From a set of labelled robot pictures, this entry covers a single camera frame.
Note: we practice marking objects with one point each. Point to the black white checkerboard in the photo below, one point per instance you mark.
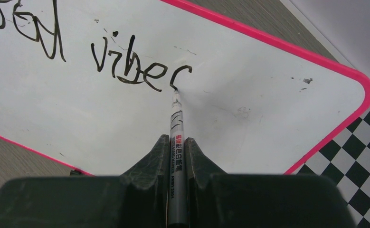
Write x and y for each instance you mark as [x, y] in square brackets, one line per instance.
[346, 161]

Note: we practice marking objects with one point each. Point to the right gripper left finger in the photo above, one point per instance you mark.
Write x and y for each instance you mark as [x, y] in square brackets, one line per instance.
[134, 199]

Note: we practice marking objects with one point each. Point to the black whiteboard marker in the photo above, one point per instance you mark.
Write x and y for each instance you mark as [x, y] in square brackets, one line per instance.
[177, 212]

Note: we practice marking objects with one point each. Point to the pink framed whiteboard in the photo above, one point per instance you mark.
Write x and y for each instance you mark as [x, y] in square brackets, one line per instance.
[89, 84]

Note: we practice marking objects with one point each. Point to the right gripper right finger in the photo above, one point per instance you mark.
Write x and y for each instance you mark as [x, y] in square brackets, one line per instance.
[222, 200]

